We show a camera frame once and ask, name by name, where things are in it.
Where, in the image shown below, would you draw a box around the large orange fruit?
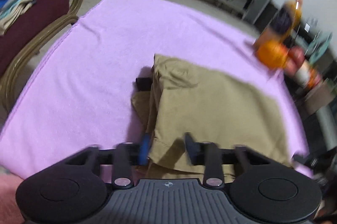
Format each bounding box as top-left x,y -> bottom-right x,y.
255,40 -> 289,70

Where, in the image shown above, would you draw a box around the khaki shorts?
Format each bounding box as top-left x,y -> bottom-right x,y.
131,54 -> 290,179

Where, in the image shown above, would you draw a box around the pink fleece blanket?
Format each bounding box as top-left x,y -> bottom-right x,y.
1,0 -> 308,178

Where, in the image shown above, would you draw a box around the white wrapped fruit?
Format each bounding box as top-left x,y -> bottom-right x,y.
294,60 -> 311,87

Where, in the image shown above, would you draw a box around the orange juice bottle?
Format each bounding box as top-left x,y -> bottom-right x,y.
253,0 -> 303,50

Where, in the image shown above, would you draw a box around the red apple front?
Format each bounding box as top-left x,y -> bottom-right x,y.
284,46 -> 305,77

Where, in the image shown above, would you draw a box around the maroon chair with gold frame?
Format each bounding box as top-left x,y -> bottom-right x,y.
1,0 -> 83,112

